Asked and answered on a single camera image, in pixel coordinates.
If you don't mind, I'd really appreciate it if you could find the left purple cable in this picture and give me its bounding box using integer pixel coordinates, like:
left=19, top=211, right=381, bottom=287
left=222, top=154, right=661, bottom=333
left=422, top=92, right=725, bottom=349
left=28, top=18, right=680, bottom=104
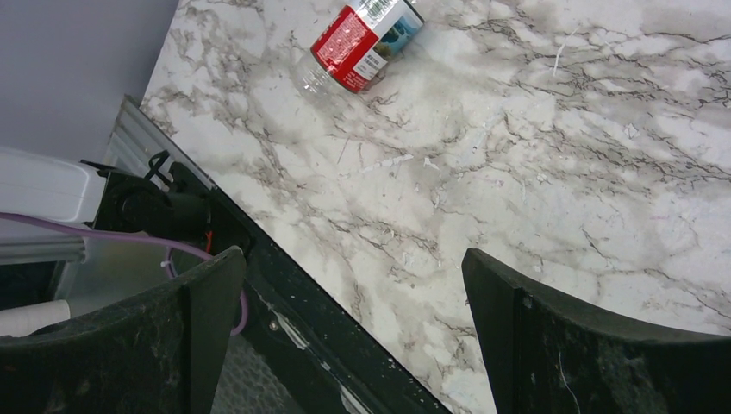
left=0, top=212, right=249, bottom=337

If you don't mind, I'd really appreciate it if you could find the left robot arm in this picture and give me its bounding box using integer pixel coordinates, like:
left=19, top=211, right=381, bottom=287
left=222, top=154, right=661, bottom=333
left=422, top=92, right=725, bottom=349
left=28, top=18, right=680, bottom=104
left=1, top=147, right=210, bottom=241

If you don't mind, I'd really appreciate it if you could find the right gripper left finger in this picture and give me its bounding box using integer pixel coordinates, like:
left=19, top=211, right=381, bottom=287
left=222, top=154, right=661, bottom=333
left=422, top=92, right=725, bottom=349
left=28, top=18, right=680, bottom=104
left=1, top=247, right=246, bottom=413

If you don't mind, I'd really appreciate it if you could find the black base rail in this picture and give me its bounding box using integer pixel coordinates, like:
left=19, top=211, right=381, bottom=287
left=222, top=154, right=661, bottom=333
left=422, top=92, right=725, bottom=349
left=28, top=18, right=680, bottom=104
left=122, top=151, right=453, bottom=414

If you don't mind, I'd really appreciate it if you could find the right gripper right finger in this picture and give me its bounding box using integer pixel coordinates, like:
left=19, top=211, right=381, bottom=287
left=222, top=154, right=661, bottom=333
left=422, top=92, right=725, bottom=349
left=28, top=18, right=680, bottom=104
left=462, top=248, right=730, bottom=413

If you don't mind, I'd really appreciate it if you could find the red label clear bottle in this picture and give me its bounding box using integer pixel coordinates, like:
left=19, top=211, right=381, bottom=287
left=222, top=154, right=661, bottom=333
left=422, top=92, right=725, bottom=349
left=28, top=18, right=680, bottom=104
left=295, top=0, right=425, bottom=97

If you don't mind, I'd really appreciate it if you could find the white paper roll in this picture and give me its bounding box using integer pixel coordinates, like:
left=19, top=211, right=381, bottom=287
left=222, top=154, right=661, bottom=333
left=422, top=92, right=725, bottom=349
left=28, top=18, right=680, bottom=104
left=1, top=299, right=71, bottom=337

